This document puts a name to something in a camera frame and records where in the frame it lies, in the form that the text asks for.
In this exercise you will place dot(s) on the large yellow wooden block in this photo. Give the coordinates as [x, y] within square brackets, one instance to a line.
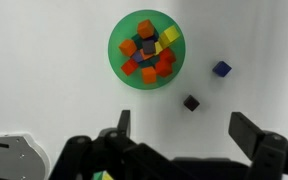
[169, 35]

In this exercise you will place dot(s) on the grey purple wooden block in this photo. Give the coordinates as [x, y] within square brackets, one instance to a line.
[148, 46]

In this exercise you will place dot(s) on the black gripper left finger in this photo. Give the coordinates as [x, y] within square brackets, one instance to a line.
[94, 156]

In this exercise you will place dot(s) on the dark teal wooden block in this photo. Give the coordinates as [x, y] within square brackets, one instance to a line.
[151, 62]

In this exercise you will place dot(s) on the small purple wooden block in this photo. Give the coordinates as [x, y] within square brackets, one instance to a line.
[137, 56]

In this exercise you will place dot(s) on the dark green wooden block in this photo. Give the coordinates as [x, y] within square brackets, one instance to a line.
[137, 39]

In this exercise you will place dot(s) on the black wooden block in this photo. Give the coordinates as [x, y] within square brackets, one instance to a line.
[191, 102]

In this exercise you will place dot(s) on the red orange wooden block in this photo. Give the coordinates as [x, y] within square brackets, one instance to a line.
[129, 67]

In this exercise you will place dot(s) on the green plastic bowl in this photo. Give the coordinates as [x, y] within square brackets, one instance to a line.
[117, 36]

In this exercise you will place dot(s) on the yellow toy piece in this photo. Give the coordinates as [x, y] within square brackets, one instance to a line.
[108, 176]

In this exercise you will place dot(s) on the dark blue wooden block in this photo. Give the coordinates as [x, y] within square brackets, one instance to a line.
[155, 35]

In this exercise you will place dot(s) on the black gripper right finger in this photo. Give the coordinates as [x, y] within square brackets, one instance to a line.
[270, 150]

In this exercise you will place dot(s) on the small yellow wooden block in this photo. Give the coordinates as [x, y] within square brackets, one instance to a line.
[158, 48]

